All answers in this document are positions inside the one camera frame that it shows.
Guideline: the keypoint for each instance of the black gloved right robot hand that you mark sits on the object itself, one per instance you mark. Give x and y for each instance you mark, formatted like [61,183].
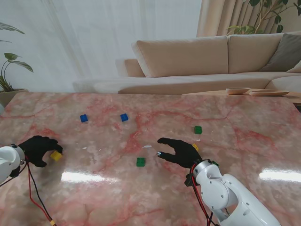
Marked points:
[184,154]

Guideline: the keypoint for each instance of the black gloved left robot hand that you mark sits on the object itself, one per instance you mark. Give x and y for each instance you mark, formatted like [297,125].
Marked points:
[35,148]

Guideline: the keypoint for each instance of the yellow toy brick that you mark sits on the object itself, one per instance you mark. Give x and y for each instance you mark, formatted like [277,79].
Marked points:
[56,156]
[195,147]

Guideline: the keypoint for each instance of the green toy brick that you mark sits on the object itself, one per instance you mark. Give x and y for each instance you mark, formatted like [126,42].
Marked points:
[198,130]
[140,162]

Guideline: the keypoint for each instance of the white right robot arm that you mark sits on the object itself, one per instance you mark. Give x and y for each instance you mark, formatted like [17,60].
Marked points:
[225,195]

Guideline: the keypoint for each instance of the blue toy brick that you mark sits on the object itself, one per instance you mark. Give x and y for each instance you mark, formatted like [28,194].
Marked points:
[124,117]
[84,118]

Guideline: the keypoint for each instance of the beige plant pot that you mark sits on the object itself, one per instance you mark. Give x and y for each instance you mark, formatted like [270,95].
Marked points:
[9,96]

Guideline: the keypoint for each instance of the wooden coffee table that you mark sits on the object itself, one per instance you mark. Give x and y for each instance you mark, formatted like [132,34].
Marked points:
[211,92]

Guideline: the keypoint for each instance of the broad-leaf potted plant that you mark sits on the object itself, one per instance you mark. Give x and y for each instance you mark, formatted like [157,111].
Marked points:
[23,66]

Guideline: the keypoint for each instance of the wooden bowl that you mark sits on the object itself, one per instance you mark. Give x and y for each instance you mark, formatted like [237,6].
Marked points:
[237,90]

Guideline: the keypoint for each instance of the beige corner sofa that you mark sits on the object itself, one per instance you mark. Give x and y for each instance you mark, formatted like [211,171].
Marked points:
[183,56]

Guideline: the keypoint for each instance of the flat wooden tray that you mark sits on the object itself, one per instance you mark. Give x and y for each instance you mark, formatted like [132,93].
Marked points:
[269,93]

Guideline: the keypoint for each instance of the white sheer curtain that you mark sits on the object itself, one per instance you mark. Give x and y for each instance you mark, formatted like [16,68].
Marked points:
[94,35]

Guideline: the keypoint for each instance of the beige curtain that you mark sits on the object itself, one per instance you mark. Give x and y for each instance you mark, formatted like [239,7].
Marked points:
[211,18]

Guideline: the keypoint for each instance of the beige sofa pillow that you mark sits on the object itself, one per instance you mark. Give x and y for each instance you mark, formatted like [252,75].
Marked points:
[295,69]

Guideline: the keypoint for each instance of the grey sofa cushion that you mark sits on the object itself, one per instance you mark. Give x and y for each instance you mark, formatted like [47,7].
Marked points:
[284,51]

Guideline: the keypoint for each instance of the tall leafy houseplant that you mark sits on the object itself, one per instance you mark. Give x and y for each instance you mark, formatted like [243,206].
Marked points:
[279,19]

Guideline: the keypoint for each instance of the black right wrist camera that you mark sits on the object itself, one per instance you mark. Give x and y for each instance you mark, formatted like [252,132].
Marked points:
[188,180]

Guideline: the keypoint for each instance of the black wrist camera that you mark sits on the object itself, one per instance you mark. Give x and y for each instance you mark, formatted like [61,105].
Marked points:
[188,180]
[15,171]

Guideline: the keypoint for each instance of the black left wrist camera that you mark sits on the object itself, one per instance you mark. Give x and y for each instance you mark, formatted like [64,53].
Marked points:
[15,171]

